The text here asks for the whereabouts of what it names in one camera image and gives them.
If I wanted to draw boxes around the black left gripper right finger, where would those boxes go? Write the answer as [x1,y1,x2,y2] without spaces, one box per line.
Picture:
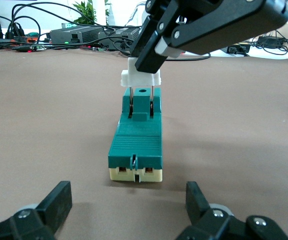
[175,181,288,240]

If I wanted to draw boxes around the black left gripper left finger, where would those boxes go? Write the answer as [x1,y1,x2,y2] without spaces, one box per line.
[0,180,73,240]

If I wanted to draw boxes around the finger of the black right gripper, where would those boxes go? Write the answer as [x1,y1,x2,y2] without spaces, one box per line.
[130,0,175,57]
[134,0,288,74]

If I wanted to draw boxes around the green load switch white handle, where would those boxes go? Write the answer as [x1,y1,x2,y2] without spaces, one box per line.
[107,56,164,183]

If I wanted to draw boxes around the black ribbed power supply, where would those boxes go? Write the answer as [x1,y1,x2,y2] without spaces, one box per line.
[49,25,105,46]
[112,26,145,42]

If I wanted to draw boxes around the green leafy plant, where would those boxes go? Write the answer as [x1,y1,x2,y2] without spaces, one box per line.
[72,0,112,26]

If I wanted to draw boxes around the orange black connectors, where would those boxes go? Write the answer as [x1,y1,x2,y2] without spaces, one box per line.
[13,35,39,44]

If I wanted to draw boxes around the black power adapter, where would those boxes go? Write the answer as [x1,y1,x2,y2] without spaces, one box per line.
[251,34,288,55]

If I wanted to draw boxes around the tangled black cable bundle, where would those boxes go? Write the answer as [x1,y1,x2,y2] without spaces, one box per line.
[0,3,51,53]

